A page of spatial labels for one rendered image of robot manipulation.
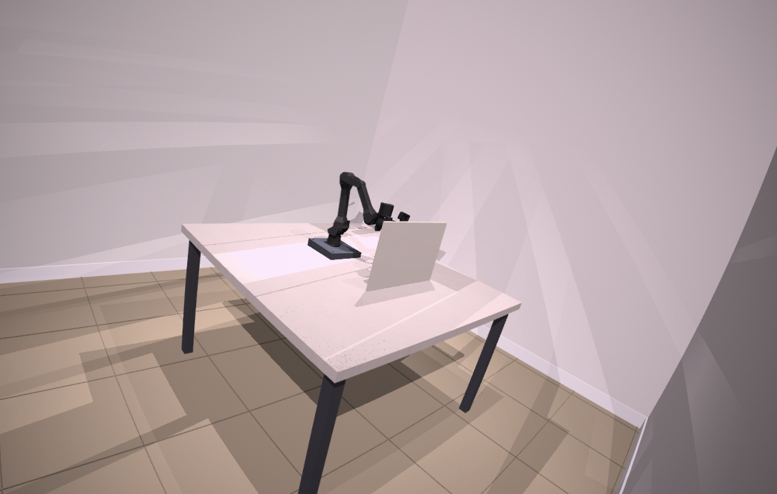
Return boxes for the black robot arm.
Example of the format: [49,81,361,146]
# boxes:
[325,172,396,247]

